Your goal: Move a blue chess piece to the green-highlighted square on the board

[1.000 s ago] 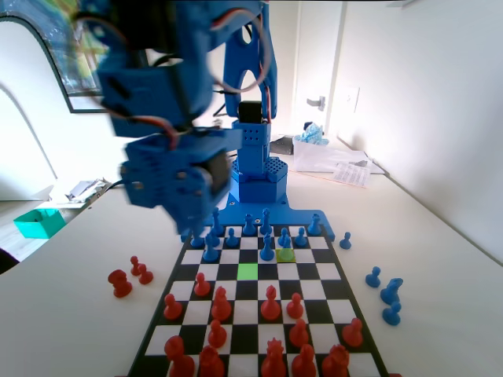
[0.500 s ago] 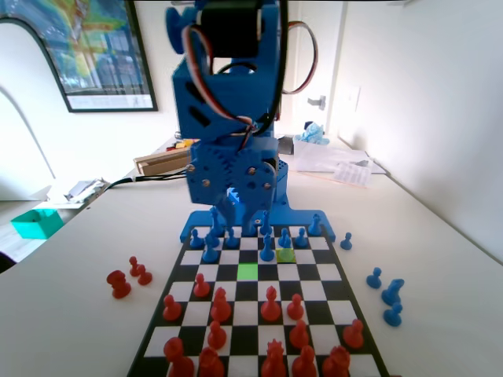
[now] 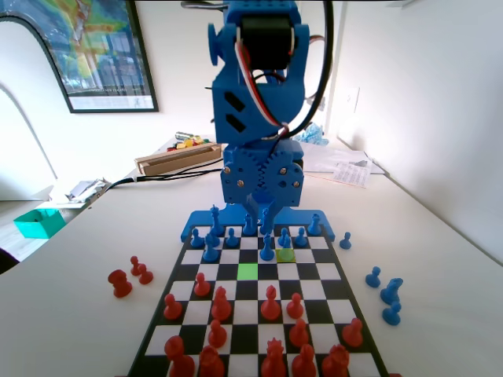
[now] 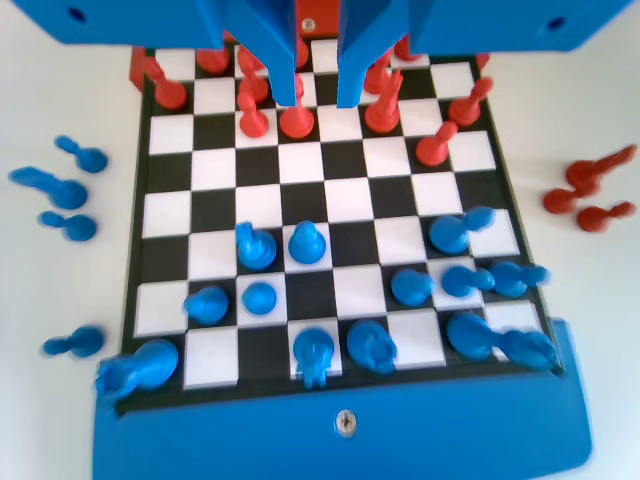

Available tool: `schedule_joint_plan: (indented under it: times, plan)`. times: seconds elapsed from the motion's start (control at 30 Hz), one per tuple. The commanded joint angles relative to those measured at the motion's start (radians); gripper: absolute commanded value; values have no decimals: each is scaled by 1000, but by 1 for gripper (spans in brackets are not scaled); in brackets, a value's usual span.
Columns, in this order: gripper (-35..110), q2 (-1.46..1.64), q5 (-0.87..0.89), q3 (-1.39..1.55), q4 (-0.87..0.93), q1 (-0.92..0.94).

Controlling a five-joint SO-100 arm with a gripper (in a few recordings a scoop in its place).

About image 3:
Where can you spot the blue fuzzy toy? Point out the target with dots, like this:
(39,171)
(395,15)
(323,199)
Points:
(316,133)

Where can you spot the red pawn chess piece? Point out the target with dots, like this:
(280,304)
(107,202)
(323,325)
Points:
(295,310)
(353,337)
(299,337)
(134,265)
(172,312)
(216,337)
(145,277)
(201,288)

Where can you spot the teal plastic bin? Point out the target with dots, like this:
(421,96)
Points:
(35,229)

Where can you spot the white door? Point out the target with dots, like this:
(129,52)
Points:
(319,47)

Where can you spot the blue geared gripper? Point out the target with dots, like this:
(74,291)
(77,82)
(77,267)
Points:
(240,184)

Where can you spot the small metal can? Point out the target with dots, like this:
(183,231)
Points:
(182,135)

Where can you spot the printed paper sheet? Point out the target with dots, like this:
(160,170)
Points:
(351,174)

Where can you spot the white curved frame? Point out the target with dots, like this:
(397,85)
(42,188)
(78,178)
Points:
(27,66)

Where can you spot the red knight chess piece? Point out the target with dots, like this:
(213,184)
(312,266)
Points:
(336,363)
(120,288)
(211,363)

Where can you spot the crumpled grey paper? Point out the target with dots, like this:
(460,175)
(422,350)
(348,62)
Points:
(84,190)

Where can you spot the black and white chessboard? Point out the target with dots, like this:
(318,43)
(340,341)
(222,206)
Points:
(245,312)

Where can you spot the green toy block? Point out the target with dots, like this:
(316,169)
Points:
(205,140)

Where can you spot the yellow toy block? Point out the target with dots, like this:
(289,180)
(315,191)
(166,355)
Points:
(193,140)
(181,145)

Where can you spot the red chess queen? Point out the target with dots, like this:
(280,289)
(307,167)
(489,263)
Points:
(273,361)

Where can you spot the group of blue chess pieces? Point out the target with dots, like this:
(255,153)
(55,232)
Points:
(300,218)

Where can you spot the black framed map poster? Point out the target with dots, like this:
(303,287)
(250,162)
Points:
(102,51)

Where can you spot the wooden box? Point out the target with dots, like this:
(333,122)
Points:
(177,163)

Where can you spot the blue pawn chess piece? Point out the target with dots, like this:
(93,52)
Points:
(392,316)
(346,243)
(196,240)
(283,232)
(300,239)
(231,240)
(373,279)

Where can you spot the blue chess king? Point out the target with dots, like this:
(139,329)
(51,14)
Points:
(215,225)

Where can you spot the red toy block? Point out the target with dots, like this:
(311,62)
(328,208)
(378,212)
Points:
(171,148)

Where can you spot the white light switch plate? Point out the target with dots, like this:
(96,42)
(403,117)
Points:
(350,99)

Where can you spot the blue queen chess piece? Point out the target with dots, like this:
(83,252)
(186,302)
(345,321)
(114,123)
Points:
(271,232)

